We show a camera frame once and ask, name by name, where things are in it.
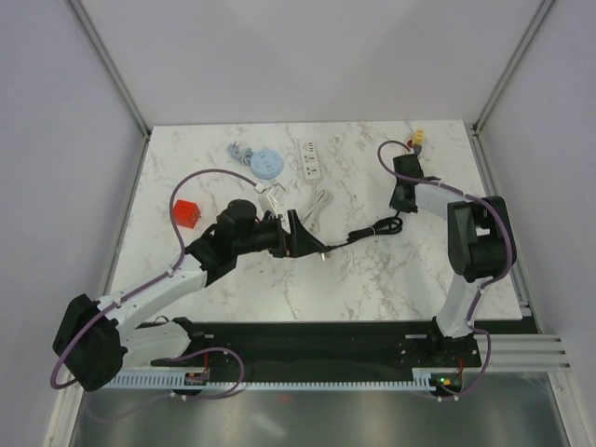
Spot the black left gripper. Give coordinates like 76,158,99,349
235,210,324,260

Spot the black plug with cable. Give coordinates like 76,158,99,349
320,212,403,260

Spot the white power strip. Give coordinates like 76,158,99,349
300,142,322,184

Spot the red socket cube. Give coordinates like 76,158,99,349
172,199,201,229

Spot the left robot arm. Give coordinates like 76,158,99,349
52,199,330,391

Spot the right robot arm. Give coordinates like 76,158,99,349
389,154,517,367

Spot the yellow plug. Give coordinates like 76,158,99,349
412,129,426,143

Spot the white coiled strip cable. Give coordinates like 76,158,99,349
297,182,334,233

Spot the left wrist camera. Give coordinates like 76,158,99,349
257,183,287,214

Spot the grey coiled socket cable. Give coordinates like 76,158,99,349
226,142,284,180

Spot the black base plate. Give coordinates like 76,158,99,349
134,319,541,373

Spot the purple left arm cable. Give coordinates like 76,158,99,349
49,168,269,421

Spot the aluminium front rail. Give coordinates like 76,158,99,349
64,332,574,373

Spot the white slotted cable duct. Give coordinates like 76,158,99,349
104,368,436,392

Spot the right aluminium frame post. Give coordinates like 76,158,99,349
470,0,558,136

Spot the aluminium frame post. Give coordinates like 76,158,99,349
470,0,558,136
64,0,153,139

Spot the left aluminium frame post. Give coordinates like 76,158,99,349
64,0,153,139

